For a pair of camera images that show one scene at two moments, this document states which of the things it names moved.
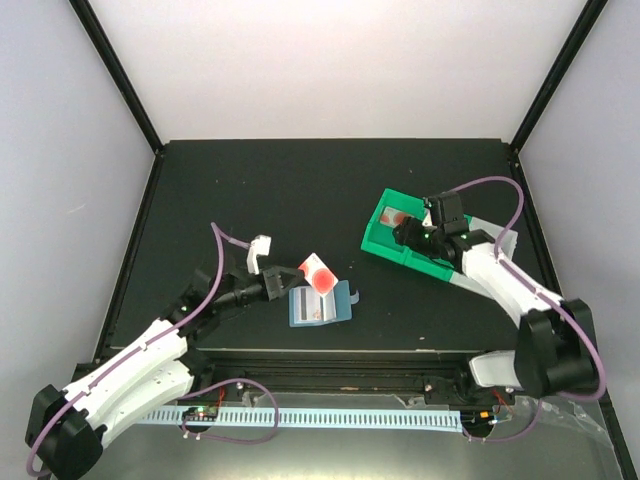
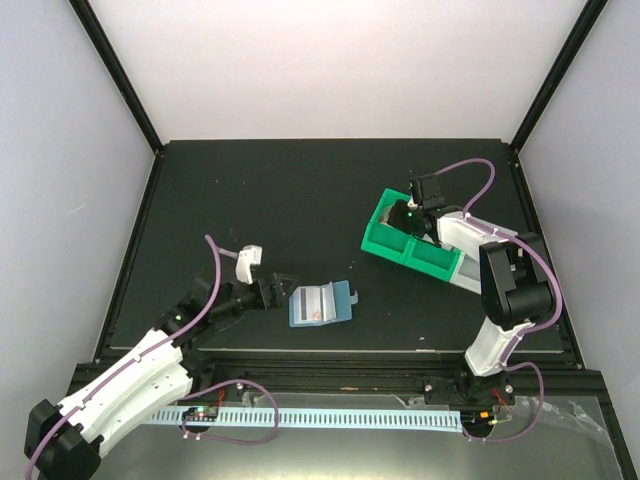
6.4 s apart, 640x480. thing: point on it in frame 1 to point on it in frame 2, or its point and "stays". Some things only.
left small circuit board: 201,412 stays
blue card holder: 309,307 stays
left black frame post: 118,72 stays
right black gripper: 406,235 to 396,218
